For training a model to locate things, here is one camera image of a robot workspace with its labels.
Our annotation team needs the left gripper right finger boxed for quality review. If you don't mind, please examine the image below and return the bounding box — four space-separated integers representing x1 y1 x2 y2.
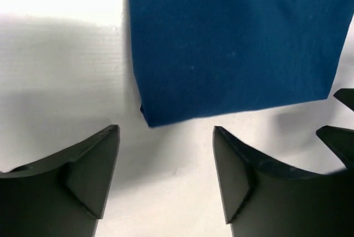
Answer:
213 126 353 236

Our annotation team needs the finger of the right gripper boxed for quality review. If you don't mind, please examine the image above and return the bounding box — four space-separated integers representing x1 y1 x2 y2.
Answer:
334 88 354 111
316 126 354 169

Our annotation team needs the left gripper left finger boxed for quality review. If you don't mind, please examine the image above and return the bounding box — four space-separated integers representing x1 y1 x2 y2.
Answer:
1 125 120 236

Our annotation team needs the blue t shirt with print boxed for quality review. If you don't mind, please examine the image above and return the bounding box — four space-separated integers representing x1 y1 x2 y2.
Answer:
128 0 353 127

